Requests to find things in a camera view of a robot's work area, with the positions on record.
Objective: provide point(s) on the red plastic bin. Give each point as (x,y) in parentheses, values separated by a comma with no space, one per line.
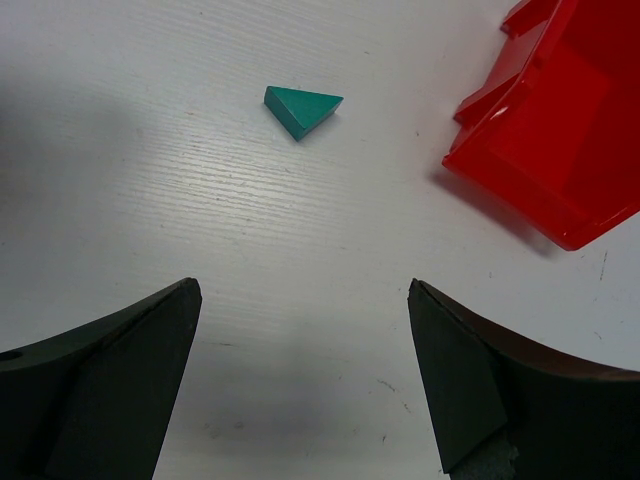
(554,130)

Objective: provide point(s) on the teal triangular wood block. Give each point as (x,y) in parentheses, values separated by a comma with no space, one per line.
(300,111)

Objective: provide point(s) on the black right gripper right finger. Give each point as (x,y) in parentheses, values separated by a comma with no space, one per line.
(503,406)

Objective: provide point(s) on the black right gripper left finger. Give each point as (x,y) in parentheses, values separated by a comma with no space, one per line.
(95,402)

